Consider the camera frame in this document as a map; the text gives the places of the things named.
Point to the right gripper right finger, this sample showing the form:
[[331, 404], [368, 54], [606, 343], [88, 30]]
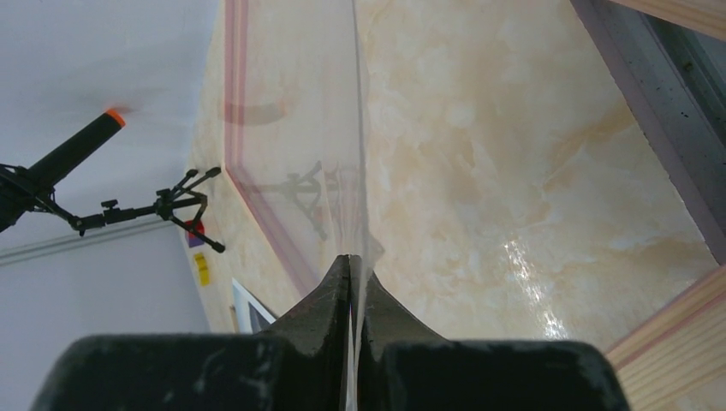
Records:
[[402, 364]]

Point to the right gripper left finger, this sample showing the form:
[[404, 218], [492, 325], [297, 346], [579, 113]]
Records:
[[238, 363]]

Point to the blue landscape photo print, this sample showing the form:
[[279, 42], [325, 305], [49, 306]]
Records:
[[250, 314]]

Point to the clear acrylic frame sheet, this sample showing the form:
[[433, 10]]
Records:
[[294, 139]]

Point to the pink wooden picture frame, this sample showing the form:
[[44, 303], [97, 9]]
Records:
[[668, 59]]

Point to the yellow owl toy block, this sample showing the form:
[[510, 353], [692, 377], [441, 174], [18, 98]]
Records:
[[202, 269]]

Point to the purple red toy block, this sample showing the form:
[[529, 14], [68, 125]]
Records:
[[192, 239]]

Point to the black microphone on tripod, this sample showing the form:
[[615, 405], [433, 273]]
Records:
[[90, 181]]

